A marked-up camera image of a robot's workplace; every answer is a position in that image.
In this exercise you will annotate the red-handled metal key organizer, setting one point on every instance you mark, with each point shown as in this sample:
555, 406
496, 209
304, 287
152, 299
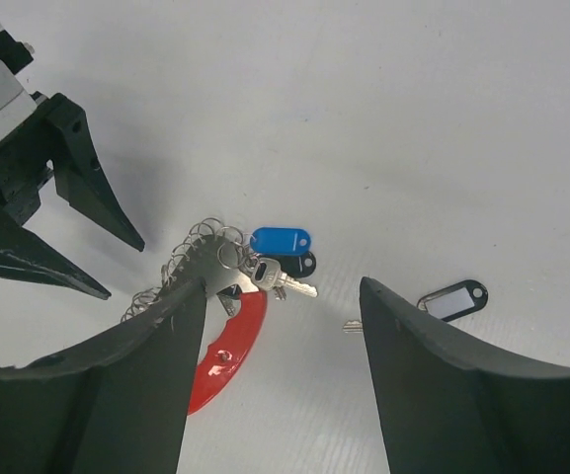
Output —
213, 251

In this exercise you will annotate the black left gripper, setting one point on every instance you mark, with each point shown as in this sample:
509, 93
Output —
79, 179

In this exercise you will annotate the solid black key tag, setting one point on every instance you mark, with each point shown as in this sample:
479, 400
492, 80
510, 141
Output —
301, 266

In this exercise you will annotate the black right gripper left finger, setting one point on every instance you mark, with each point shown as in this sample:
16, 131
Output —
115, 403

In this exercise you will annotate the silver key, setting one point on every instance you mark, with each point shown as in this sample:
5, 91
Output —
267, 274

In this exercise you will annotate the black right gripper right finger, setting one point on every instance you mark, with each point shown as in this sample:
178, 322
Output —
449, 402

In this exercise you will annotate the black-headed key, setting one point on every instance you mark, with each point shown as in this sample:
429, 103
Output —
452, 298

